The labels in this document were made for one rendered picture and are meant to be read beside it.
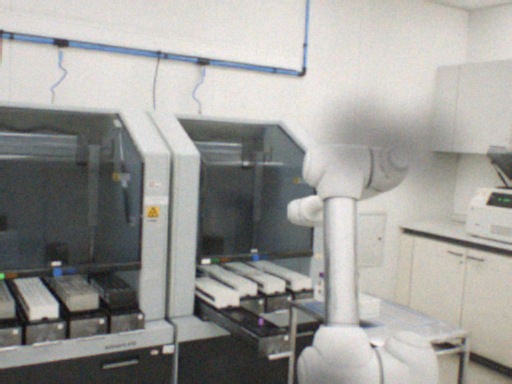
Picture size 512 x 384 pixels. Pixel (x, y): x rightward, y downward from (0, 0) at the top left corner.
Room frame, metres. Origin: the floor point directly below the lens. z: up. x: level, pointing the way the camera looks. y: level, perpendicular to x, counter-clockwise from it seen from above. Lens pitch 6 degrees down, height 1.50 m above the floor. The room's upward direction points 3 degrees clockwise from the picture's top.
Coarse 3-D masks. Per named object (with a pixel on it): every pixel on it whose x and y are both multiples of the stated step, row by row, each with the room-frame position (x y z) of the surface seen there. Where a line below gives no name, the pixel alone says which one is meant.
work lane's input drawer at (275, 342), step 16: (208, 304) 2.28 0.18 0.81; (240, 304) 2.28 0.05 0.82; (224, 320) 2.14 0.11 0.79; (240, 320) 2.12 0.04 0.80; (256, 320) 2.13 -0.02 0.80; (240, 336) 2.03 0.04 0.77; (256, 336) 1.94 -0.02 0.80; (272, 336) 1.95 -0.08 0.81; (288, 336) 1.98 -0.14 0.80; (272, 352) 1.95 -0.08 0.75; (288, 352) 1.94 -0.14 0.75
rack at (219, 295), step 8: (200, 280) 2.46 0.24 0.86; (208, 280) 2.47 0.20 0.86; (200, 288) 2.37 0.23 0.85; (208, 288) 2.34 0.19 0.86; (216, 288) 2.34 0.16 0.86; (224, 288) 2.35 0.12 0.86; (200, 296) 2.36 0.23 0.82; (208, 296) 2.40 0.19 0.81; (216, 296) 2.24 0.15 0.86; (224, 296) 2.24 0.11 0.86; (232, 296) 2.26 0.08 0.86; (216, 304) 2.24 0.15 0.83; (224, 304) 2.24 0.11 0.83; (232, 304) 2.26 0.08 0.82
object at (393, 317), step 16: (304, 304) 2.32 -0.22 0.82; (320, 304) 2.34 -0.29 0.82; (384, 304) 2.39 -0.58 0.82; (400, 304) 2.40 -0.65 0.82; (320, 320) 2.16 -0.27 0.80; (368, 320) 2.15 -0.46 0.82; (384, 320) 2.16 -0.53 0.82; (400, 320) 2.17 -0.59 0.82; (416, 320) 2.18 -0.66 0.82; (432, 320) 2.19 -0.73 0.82; (368, 336) 1.96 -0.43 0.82; (384, 336) 1.97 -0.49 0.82; (432, 336) 1.99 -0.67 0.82; (448, 336) 2.00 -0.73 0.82; (464, 336) 2.05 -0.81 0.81; (448, 352) 1.95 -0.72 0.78; (464, 352) 2.06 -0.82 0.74; (288, 368) 2.35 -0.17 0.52; (464, 368) 2.06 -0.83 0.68
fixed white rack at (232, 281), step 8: (208, 272) 2.64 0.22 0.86; (216, 272) 2.64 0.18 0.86; (224, 272) 2.64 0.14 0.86; (216, 280) 2.63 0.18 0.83; (224, 280) 2.50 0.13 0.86; (232, 280) 2.50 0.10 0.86; (240, 280) 2.50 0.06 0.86; (248, 280) 2.50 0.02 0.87; (232, 288) 2.57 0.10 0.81; (240, 288) 2.40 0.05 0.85; (248, 288) 2.42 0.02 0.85; (256, 288) 2.45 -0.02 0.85; (240, 296) 2.40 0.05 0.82
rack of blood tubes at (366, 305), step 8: (320, 288) 2.29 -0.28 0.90; (320, 296) 2.29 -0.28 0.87; (360, 296) 2.17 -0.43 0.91; (368, 296) 2.18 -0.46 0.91; (360, 304) 2.08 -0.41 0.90; (368, 304) 2.09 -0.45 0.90; (376, 304) 2.11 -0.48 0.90; (360, 312) 2.08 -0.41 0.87; (368, 312) 2.09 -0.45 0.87; (376, 312) 2.12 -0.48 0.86
